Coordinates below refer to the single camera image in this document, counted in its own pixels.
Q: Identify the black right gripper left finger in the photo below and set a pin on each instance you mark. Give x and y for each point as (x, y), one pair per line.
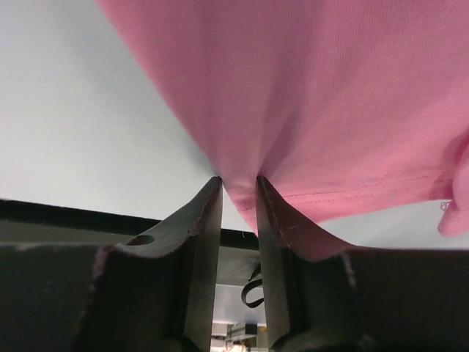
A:
(154, 292)

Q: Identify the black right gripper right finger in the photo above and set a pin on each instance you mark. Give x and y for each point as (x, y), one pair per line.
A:
(325, 294)

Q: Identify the pink t shirt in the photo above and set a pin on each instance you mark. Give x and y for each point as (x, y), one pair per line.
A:
(346, 107)

